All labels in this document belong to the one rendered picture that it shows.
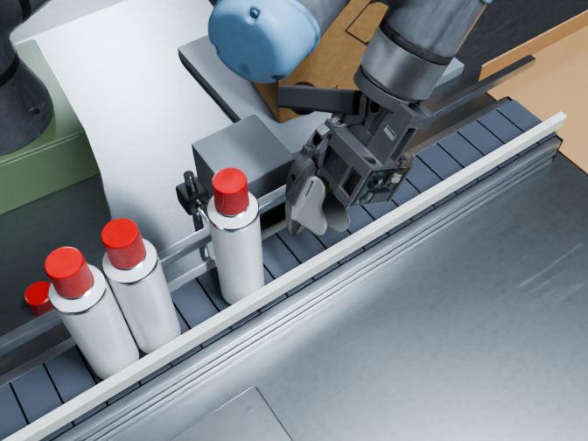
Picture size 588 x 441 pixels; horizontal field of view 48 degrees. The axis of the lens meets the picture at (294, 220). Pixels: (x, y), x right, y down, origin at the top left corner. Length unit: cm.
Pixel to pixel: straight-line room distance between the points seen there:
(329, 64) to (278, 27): 47
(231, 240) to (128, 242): 11
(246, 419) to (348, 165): 28
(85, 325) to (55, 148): 35
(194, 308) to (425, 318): 28
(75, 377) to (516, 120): 68
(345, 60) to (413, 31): 37
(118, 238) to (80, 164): 38
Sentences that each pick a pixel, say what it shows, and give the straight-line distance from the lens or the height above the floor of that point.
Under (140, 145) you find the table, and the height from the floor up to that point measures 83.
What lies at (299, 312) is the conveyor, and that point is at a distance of 79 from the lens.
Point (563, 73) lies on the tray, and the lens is 117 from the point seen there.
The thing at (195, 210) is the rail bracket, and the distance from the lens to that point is 76.
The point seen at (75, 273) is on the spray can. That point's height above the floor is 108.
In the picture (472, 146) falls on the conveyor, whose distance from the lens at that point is 94.
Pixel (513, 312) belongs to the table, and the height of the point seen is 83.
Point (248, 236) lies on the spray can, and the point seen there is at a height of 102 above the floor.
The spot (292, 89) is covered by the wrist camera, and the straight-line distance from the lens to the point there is 71.
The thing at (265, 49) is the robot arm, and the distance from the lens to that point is 49.
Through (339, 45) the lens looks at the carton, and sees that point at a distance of 94.
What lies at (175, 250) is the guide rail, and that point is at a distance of 72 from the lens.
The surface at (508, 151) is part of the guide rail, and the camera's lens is 90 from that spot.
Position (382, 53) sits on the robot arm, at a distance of 61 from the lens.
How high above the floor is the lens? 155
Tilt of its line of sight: 54 degrees down
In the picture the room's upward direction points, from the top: straight up
